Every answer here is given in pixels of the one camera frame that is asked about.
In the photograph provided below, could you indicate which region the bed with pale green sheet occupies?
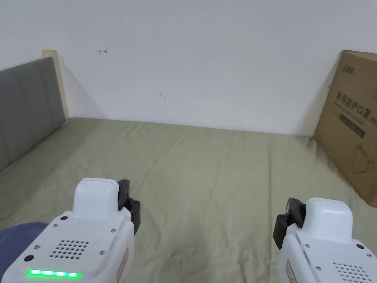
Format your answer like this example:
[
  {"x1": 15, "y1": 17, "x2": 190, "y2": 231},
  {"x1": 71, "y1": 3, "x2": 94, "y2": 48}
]
[{"x1": 0, "y1": 117, "x2": 377, "y2": 283}]

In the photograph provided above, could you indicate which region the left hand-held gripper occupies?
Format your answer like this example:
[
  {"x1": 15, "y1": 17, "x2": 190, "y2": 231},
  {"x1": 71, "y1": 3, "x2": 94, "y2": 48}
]
[{"x1": 0, "y1": 178, "x2": 141, "y2": 283}]

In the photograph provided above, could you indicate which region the brown cardboard carton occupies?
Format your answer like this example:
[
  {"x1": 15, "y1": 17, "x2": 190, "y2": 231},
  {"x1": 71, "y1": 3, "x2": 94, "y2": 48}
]
[{"x1": 313, "y1": 50, "x2": 377, "y2": 207}]

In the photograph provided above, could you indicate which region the dark blue garment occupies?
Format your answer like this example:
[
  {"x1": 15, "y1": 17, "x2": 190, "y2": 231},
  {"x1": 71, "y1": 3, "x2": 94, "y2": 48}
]
[{"x1": 0, "y1": 222, "x2": 49, "y2": 266}]

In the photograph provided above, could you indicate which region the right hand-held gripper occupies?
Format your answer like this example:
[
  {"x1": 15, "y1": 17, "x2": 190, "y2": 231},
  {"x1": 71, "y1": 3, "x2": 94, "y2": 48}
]
[{"x1": 272, "y1": 197, "x2": 377, "y2": 283}]

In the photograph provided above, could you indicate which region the grey padded headboard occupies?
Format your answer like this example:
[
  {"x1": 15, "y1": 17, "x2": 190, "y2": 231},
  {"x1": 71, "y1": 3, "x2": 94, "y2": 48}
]
[{"x1": 0, "y1": 49, "x2": 69, "y2": 172}]

